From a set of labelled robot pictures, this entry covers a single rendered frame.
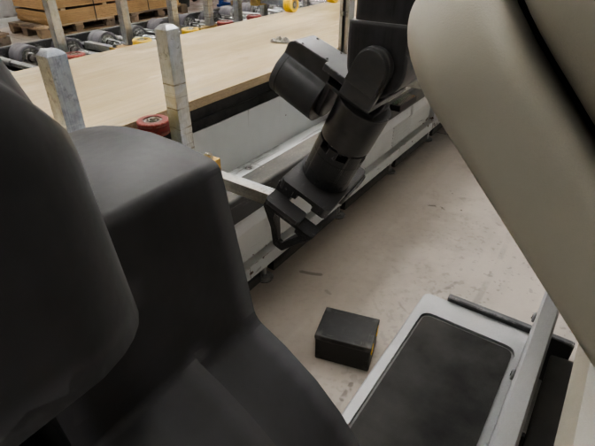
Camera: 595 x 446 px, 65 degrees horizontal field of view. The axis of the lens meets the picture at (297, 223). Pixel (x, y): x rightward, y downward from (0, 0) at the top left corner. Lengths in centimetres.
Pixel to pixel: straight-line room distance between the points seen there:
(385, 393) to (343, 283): 170
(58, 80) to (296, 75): 51
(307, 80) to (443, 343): 28
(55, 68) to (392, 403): 74
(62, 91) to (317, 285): 141
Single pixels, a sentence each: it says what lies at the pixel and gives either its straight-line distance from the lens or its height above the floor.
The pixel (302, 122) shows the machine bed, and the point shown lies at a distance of 188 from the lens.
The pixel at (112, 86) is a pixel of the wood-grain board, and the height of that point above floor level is 90.
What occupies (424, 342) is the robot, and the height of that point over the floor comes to 104.
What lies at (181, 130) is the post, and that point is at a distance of 108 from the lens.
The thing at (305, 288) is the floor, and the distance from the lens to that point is 202.
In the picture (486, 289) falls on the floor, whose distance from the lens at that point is 217.
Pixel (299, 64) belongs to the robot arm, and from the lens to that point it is 50.
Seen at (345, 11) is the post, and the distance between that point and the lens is 161.
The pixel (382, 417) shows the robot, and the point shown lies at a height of 104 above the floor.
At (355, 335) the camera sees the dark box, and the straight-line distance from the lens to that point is 166.
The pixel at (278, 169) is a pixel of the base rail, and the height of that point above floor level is 70.
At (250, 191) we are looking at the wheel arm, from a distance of 106.
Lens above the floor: 132
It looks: 33 degrees down
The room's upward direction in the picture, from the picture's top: straight up
